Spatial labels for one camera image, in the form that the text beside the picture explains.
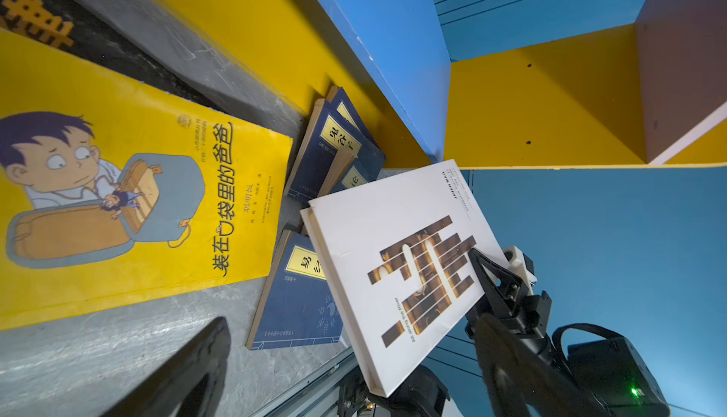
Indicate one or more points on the yellow cartoon cover book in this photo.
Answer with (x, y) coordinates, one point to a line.
(114, 192)

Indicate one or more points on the black book yellow title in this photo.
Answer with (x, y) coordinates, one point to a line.
(67, 26)

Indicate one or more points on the navy book middle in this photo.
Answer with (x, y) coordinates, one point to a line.
(346, 171)

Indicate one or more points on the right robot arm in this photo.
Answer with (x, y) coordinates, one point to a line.
(581, 369)

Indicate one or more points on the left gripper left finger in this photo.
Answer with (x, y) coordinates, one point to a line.
(189, 383)

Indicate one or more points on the white book brown pattern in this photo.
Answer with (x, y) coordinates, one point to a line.
(352, 230)

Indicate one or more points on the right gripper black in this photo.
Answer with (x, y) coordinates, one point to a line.
(422, 394)

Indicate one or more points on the navy book near shelf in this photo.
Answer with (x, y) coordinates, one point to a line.
(328, 132)

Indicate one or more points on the navy book rearmost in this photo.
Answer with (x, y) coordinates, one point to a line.
(341, 102)

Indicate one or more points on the navy book lowest front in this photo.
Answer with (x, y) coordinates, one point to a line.
(296, 306)

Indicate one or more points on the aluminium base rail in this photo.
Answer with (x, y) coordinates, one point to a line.
(322, 393)

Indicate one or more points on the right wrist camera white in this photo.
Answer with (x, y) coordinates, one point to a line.
(521, 265)

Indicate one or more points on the yellow pink blue bookshelf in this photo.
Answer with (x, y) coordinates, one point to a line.
(495, 84)

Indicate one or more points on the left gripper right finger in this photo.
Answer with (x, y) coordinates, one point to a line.
(518, 380)

